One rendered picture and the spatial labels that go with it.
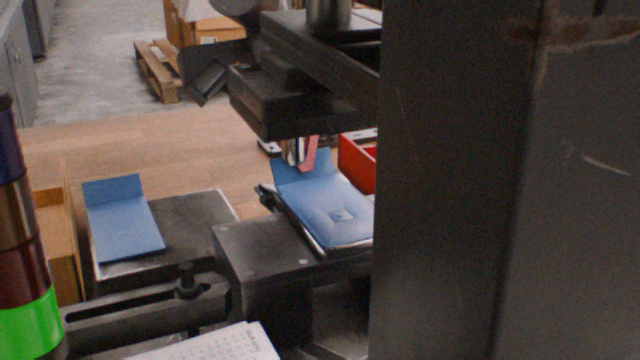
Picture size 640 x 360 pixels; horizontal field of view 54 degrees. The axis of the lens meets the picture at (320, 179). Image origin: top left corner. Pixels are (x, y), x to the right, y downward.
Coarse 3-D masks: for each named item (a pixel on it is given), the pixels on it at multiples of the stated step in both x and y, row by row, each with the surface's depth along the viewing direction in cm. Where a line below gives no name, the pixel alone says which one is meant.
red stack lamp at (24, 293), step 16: (32, 240) 32; (0, 256) 31; (16, 256) 32; (32, 256) 33; (0, 272) 32; (16, 272) 32; (32, 272) 33; (48, 272) 34; (0, 288) 32; (16, 288) 32; (32, 288) 33; (48, 288) 34; (0, 304) 32; (16, 304) 33
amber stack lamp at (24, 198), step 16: (0, 192) 30; (16, 192) 31; (0, 208) 30; (16, 208) 31; (32, 208) 32; (0, 224) 31; (16, 224) 31; (32, 224) 32; (0, 240) 31; (16, 240) 32
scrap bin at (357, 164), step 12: (348, 144) 87; (348, 156) 88; (360, 156) 84; (372, 156) 93; (348, 168) 88; (360, 168) 85; (372, 168) 81; (360, 180) 85; (372, 180) 82; (372, 192) 82
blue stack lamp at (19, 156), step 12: (12, 108) 31; (0, 120) 29; (12, 120) 30; (0, 132) 29; (12, 132) 30; (0, 144) 30; (12, 144) 30; (0, 156) 30; (12, 156) 30; (24, 156) 32; (0, 168) 30; (12, 168) 30; (24, 168) 31; (0, 180) 30
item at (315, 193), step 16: (272, 160) 67; (320, 160) 69; (288, 176) 67; (304, 176) 68; (320, 176) 69; (336, 176) 68; (288, 192) 66; (304, 192) 65; (320, 192) 65; (336, 192) 65; (352, 192) 65; (304, 208) 62; (320, 208) 62; (336, 208) 62; (352, 208) 62; (368, 208) 62; (320, 224) 59; (336, 224) 59; (352, 224) 59; (368, 224) 59; (336, 240) 57; (352, 240) 57
